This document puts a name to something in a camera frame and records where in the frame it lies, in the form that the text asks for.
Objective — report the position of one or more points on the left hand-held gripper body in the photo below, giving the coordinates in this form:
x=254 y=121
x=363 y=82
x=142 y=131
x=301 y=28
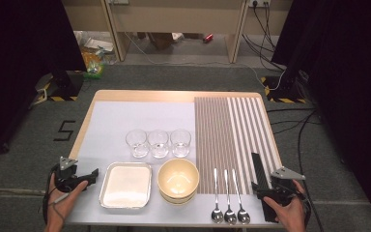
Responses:
x=67 y=175

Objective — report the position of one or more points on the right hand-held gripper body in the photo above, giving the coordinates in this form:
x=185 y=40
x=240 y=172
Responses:
x=281 y=190

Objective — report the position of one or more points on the silver metal spoon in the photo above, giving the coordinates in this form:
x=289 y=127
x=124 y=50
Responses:
x=227 y=193
x=216 y=193
x=237 y=193

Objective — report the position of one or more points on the cream square plate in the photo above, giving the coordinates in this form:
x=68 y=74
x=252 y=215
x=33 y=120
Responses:
x=125 y=185

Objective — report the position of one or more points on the person's right hand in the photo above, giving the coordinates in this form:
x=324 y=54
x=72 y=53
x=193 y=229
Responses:
x=291 y=216

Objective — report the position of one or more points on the person's left hand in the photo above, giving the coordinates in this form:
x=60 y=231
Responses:
x=58 y=206

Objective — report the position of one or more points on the clear drinking glass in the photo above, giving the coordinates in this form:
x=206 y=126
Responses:
x=137 y=143
x=158 y=144
x=180 y=143

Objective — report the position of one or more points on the white table sheet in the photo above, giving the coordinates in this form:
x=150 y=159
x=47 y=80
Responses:
x=125 y=119

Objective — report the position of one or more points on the brown striped placemat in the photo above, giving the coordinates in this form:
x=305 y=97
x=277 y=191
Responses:
x=212 y=129

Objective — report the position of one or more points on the black stand base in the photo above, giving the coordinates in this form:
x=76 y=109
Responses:
x=66 y=85
x=280 y=88

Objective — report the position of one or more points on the plastic bag of packets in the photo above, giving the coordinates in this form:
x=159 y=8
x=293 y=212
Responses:
x=93 y=54

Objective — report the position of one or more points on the black curtain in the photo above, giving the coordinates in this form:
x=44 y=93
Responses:
x=19 y=48
x=351 y=64

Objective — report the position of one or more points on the brown cardboard box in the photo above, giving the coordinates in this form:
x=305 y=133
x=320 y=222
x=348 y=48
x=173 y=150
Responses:
x=161 y=40

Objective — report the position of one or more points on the small red object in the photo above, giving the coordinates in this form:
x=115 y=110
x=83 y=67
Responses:
x=208 y=38

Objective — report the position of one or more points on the white crumpled paper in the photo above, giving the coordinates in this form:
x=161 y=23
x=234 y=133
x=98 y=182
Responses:
x=177 y=36

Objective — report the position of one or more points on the beige wooden desk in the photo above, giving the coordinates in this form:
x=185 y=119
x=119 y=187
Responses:
x=174 y=16

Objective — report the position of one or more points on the white wall socket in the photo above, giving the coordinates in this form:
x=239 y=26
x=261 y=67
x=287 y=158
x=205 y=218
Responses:
x=259 y=2

